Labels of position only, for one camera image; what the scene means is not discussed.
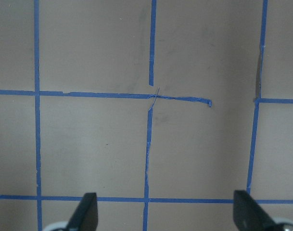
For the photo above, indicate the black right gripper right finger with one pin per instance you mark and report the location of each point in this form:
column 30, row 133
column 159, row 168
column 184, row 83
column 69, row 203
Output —
column 248, row 215

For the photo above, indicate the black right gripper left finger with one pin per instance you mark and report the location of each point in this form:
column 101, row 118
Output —
column 85, row 216

